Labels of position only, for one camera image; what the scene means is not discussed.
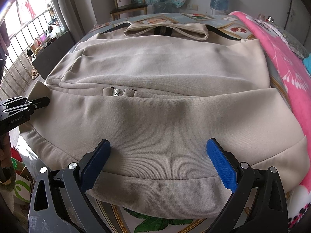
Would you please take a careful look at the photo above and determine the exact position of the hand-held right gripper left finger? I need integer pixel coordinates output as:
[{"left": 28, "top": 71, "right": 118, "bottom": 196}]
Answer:
[{"left": 29, "top": 139, "right": 112, "bottom": 233}]

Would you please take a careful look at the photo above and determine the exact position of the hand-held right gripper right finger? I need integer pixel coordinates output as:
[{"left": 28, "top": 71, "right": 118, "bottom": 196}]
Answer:
[{"left": 206, "top": 138, "right": 291, "bottom": 233}]

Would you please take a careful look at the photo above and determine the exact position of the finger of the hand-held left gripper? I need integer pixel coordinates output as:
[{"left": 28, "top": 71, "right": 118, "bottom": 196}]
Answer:
[
  {"left": 6, "top": 97, "right": 50, "bottom": 115},
  {"left": 4, "top": 97, "right": 30, "bottom": 107}
]

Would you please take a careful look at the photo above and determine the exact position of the cream zip jacket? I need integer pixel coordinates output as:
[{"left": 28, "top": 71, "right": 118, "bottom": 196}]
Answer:
[{"left": 18, "top": 22, "right": 308, "bottom": 219}]

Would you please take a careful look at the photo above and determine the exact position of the person's left forearm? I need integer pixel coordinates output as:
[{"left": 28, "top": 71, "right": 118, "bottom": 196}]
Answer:
[{"left": 0, "top": 180, "right": 16, "bottom": 194}]

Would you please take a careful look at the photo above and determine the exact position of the person's left hand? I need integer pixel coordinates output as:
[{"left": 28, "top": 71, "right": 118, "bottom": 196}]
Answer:
[{"left": 0, "top": 132, "right": 12, "bottom": 183}]

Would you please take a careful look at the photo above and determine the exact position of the green and white bag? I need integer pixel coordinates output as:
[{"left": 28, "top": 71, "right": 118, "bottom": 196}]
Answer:
[{"left": 13, "top": 173, "right": 33, "bottom": 201}]

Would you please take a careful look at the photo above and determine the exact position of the pile of windowsill clutter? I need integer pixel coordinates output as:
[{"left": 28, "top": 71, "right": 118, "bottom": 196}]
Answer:
[{"left": 27, "top": 15, "right": 67, "bottom": 56}]

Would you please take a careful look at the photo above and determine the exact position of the patterned tablecloth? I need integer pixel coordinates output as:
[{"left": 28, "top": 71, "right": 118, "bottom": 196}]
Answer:
[{"left": 15, "top": 12, "right": 302, "bottom": 233}]

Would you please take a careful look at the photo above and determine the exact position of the red hanging garment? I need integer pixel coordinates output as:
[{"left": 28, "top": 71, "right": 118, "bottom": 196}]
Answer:
[{"left": 24, "top": 0, "right": 37, "bottom": 18}]

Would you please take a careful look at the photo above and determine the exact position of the pink floral blanket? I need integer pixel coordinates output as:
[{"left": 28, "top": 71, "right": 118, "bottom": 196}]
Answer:
[{"left": 230, "top": 11, "right": 311, "bottom": 231}]

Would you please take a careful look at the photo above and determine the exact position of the wooden chair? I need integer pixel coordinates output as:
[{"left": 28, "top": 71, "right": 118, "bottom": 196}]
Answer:
[{"left": 109, "top": 0, "right": 148, "bottom": 21}]

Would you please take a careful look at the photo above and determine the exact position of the blue cartoon pillow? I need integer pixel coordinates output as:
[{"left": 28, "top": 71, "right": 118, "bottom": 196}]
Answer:
[{"left": 303, "top": 55, "right": 311, "bottom": 74}]

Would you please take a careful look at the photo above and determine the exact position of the grey lace-edged cushion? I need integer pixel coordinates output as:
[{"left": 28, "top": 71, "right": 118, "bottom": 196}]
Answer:
[{"left": 267, "top": 21, "right": 310, "bottom": 59}]

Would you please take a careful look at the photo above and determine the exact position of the white water dispenser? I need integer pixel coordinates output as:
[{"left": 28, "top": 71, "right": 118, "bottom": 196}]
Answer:
[{"left": 209, "top": 8, "right": 229, "bottom": 16}]

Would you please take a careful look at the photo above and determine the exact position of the translucent plastic bag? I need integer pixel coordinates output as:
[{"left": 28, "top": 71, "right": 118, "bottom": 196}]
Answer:
[{"left": 154, "top": 0, "right": 181, "bottom": 14}]

